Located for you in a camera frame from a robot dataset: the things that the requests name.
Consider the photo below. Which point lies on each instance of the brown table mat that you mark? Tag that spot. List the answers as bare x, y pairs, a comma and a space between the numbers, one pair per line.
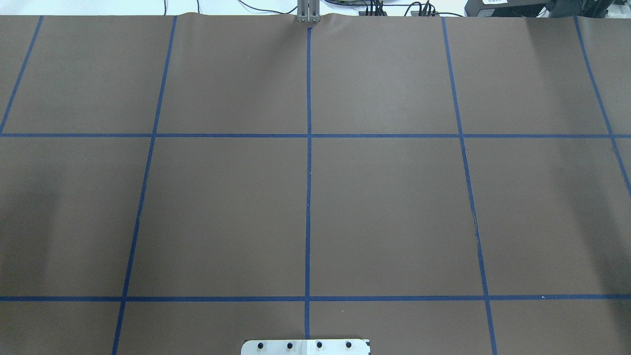
183, 184

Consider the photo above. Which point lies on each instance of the black connector cluster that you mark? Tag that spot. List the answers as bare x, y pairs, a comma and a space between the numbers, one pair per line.
424, 8
373, 8

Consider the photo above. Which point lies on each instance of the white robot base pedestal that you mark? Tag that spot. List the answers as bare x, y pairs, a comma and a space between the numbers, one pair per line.
307, 347

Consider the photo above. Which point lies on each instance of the black device top right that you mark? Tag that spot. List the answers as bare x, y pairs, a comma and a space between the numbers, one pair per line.
534, 8

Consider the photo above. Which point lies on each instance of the black connector cluster right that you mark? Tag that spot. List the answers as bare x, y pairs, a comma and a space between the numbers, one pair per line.
424, 8

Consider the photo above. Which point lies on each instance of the black connector cluster left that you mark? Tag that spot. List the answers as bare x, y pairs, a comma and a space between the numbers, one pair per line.
373, 8

